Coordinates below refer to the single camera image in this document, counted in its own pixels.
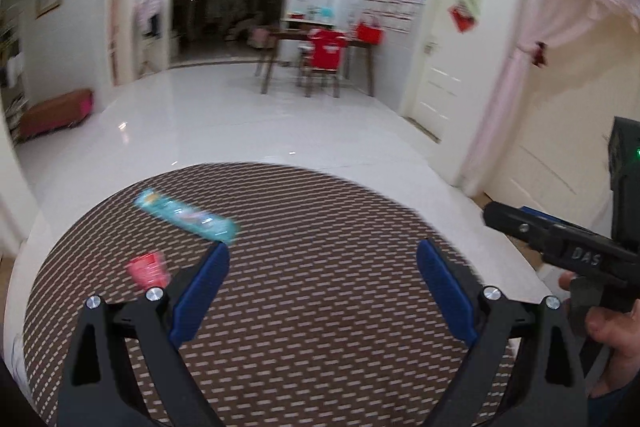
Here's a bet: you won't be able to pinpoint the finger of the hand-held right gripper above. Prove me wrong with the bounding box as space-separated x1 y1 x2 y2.
482 201 561 258
519 205 571 229

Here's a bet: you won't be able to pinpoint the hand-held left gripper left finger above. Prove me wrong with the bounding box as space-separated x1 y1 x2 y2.
57 241 232 427

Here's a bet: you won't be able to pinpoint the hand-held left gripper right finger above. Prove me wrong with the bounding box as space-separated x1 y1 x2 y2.
416 238 588 427

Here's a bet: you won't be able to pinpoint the small red packet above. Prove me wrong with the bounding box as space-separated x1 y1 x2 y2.
125 252 170 292

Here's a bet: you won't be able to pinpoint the teal snack packet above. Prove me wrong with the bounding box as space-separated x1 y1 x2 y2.
134 189 238 244

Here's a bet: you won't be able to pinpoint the person's right hand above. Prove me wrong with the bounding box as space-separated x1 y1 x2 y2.
559 271 640 400

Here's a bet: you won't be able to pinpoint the cream panelled door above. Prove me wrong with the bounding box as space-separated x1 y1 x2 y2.
492 2 640 228

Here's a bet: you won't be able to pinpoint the pink lace curtain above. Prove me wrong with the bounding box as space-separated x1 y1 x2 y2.
457 0 640 198

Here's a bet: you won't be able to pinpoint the white panelled door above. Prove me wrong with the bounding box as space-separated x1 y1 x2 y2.
406 0 483 135

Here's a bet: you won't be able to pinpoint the red hanging door ornament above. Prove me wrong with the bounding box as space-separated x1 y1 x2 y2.
447 2 476 32

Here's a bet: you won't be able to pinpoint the red-brown bench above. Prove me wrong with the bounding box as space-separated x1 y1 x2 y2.
19 88 95 142

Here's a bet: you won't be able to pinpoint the wooden chair with red cover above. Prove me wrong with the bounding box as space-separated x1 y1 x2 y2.
299 29 350 98

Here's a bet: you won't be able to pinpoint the wooden dining table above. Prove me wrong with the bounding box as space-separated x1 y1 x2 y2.
255 27 377 96

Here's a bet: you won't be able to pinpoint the hanging pink clothes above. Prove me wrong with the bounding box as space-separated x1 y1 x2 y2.
136 0 163 38

